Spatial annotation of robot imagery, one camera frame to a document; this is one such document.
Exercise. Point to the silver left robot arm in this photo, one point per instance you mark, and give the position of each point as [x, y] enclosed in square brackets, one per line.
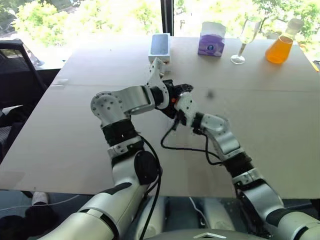
[130, 98]

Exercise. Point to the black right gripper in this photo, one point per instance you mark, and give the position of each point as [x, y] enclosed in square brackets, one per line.
[180, 120]

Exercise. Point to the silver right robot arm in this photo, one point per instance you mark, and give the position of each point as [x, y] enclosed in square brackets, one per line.
[228, 140]

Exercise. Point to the purple tissue box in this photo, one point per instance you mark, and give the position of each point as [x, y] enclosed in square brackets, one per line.
[211, 43]

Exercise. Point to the white shoe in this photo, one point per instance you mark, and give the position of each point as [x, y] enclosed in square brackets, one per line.
[40, 197]

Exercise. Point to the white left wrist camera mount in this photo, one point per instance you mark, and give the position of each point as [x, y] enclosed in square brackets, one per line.
[155, 75]

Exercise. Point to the flask with orange liquid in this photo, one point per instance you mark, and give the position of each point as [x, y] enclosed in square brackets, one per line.
[280, 48]

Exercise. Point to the clear champagne glass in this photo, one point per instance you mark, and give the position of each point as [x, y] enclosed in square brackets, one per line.
[246, 37]

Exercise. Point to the white phone box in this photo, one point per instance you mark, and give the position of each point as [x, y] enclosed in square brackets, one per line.
[160, 46]

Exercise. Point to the black office chair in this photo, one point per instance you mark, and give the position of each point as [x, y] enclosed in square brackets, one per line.
[17, 72]

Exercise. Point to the yellow pencil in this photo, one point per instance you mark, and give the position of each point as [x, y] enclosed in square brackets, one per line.
[315, 65]

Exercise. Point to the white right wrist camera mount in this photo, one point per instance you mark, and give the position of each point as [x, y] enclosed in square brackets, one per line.
[188, 106]

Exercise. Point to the dark rounded robot torso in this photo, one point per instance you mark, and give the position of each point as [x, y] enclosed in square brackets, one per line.
[200, 233]

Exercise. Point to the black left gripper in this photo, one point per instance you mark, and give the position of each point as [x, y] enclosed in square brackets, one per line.
[171, 91]

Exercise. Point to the black window frame post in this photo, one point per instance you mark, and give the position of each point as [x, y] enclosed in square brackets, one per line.
[167, 17]

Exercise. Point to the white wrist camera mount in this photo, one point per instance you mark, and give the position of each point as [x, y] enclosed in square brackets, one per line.
[188, 106]
[155, 75]

